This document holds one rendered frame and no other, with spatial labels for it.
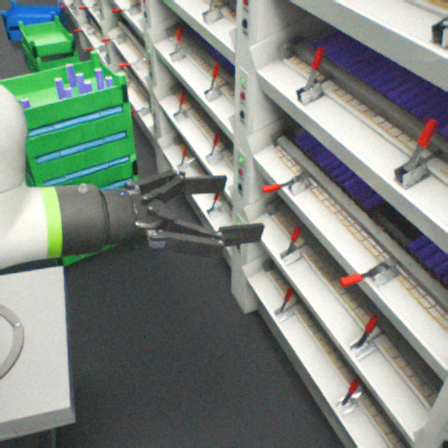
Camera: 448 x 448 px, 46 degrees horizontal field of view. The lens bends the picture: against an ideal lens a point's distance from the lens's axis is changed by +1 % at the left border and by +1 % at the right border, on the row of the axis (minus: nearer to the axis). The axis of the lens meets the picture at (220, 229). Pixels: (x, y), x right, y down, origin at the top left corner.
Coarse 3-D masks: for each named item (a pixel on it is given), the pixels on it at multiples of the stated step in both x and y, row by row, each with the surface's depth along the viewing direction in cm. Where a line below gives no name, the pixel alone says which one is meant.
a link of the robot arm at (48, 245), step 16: (16, 192) 59; (32, 192) 64; (48, 192) 64; (0, 208) 58; (16, 208) 60; (32, 208) 62; (48, 208) 63; (0, 224) 59; (16, 224) 61; (32, 224) 62; (48, 224) 63; (0, 240) 60; (16, 240) 61; (32, 240) 62; (48, 240) 63; (0, 256) 61; (16, 256) 62; (32, 256) 64; (48, 256) 65
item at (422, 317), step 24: (288, 120) 112; (264, 144) 113; (264, 168) 110; (288, 168) 107; (288, 192) 103; (312, 192) 101; (312, 216) 97; (336, 216) 95; (384, 216) 92; (336, 240) 92; (408, 240) 87; (360, 264) 87; (384, 288) 83; (384, 312) 84; (408, 312) 79; (432, 312) 78; (408, 336) 79; (432, 336) 75; (432, 360) 75
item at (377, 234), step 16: (288, 144) 109; (288, 160) 107; (304, 160) 104; (320, 176) 100; (336, 192) 96; (352, 208) 92; (352, 224) 91; (368, 224) 89; (384, 240) 86; (400, 256) 83; (416, 272) 80; (432, 288) 77
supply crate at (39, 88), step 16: (80, 64) 150; (96, 64) 152; (0, 80) 139; (16, 80) 143; (32, 80) 146; (48, 80) 148; (64, 80) 151; (16, 96) 145; (32, 96) 145; (48, 96) 145; (80, 96) 135; (96, 96) 137; (112, 96) 140; (128, 96) 142; (32, 112) 130; (48, 112) 132; (64, 112) 135; (80, 112) 137; (32, 128) 132
